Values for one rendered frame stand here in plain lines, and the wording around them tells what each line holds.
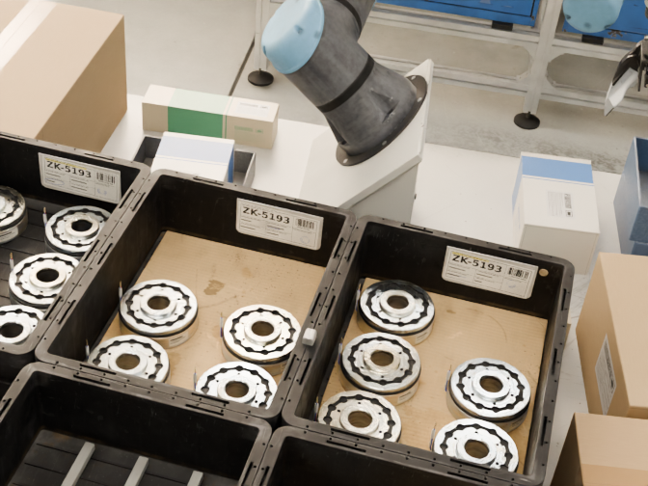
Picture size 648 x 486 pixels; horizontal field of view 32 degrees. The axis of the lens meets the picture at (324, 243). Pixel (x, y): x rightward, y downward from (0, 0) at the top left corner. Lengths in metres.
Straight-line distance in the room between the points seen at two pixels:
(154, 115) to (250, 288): 0.59
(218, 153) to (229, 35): 1.94
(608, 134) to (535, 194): 1.69
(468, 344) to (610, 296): 0.22
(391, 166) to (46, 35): 0.66
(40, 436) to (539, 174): 0.96
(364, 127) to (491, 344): 0.41
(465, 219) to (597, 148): 1.58
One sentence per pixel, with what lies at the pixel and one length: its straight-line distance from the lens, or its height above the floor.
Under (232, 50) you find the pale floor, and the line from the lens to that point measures 3.73.
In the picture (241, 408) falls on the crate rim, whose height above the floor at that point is 0.93.
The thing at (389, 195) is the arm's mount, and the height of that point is 0.88.
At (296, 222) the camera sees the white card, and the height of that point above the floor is 0.90.
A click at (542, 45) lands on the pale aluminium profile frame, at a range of 3.39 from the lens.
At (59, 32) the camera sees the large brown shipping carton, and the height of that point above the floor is 0.90.
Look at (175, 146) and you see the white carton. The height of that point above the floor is 0.79.
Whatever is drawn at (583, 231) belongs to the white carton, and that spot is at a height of 0.79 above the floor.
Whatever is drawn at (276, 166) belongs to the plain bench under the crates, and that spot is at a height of 0.70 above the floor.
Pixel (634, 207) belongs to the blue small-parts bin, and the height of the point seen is 0.82.
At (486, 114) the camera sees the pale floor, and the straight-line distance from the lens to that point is 3.55.
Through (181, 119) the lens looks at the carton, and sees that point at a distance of 2.08.
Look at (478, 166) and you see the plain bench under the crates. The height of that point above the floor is 0.70.
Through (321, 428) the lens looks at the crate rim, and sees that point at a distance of 1.29.
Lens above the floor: 1.90
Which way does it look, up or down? 40 degrees down
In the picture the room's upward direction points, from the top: 6 degrees clockwise
